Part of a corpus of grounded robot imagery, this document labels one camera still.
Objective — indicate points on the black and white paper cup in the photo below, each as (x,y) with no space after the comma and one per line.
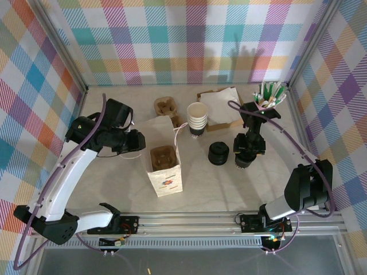
(243,163)

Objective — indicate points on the white smiley print paper bag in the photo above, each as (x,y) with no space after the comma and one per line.
(169,183)

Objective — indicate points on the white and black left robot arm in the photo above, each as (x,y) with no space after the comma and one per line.
(66,177)

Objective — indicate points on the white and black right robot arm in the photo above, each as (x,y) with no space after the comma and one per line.
(304,183)

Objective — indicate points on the stack of black cup lids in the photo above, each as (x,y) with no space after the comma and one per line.
(218,153)

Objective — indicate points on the brown cardboard napkin tray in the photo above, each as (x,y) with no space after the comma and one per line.
(220,126)

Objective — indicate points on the pink straw holder cup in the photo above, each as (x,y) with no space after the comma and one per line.
(266,107)

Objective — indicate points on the wooden stirrer sticks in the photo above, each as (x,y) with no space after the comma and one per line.
(268,102)

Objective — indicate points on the green wrapped straw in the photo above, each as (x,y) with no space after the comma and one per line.
(263,90)
(271,90)

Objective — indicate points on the stack of pulp cup carriers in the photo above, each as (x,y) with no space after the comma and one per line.
(166,107)

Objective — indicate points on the stack of paper cups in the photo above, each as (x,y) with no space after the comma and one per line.
(197,113)

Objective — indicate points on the small circuit board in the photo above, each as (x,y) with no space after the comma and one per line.
(113,243)
(272,239)

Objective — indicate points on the vented metal strip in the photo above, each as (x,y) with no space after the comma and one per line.
(172,244)

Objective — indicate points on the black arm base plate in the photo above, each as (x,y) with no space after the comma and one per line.
(248,223)
(130,223)

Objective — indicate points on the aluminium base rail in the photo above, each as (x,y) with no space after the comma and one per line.
(186,226)

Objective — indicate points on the aluminium frame post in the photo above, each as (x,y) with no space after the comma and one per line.
(312,43)
(58,43)

